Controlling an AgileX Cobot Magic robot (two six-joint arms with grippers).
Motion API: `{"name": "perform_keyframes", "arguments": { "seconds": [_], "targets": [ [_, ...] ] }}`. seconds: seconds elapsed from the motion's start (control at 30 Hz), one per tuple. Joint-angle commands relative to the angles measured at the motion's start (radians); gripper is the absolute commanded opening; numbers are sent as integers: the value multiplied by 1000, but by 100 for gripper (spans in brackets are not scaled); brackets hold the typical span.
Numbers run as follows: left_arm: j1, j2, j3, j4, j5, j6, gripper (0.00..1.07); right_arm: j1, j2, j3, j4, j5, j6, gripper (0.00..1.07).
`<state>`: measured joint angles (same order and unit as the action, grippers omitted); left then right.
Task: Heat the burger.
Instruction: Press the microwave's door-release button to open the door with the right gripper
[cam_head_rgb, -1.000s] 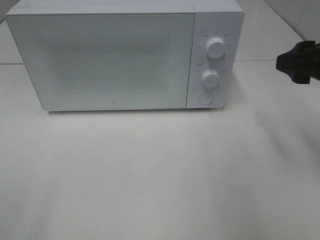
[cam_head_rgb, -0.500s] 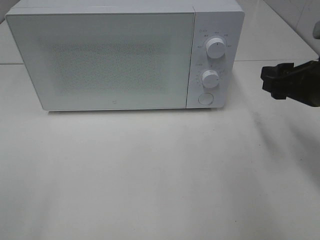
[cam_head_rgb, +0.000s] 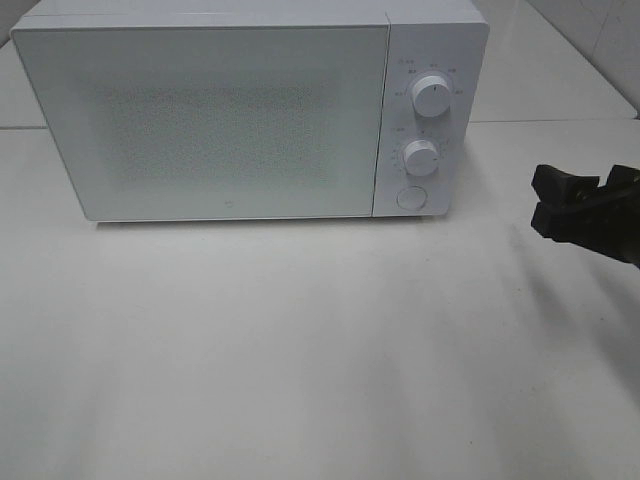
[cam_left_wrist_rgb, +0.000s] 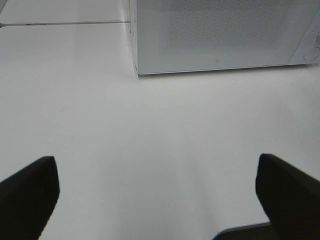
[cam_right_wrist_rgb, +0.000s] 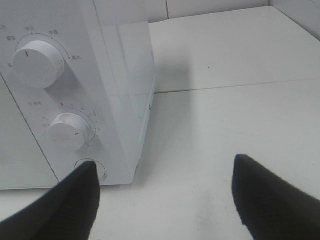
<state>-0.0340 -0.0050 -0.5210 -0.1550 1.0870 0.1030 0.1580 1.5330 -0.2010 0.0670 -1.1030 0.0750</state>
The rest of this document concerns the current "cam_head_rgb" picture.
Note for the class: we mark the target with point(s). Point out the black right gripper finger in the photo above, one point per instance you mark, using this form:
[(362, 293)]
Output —
[(609, 229), (556, 187)]

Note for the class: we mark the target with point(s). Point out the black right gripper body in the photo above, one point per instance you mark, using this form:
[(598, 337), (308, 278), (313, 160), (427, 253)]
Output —
[(619, 194)]

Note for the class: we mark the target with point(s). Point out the white dial knob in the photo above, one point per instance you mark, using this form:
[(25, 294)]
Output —
[(420, 158), (431, 94)]

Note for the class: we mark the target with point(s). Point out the round white door button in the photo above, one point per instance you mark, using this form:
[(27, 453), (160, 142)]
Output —
[(412, 198)]

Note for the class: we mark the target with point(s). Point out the white microwave oven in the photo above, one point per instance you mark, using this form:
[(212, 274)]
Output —
[(422, 36)]

